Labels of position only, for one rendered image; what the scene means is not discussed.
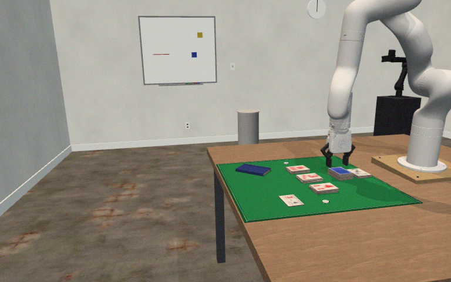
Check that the blue notebook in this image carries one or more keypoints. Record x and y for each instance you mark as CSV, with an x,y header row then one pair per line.
x,y
253,169

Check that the green card cloth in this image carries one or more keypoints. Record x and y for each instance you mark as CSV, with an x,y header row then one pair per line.
x,y
258,196

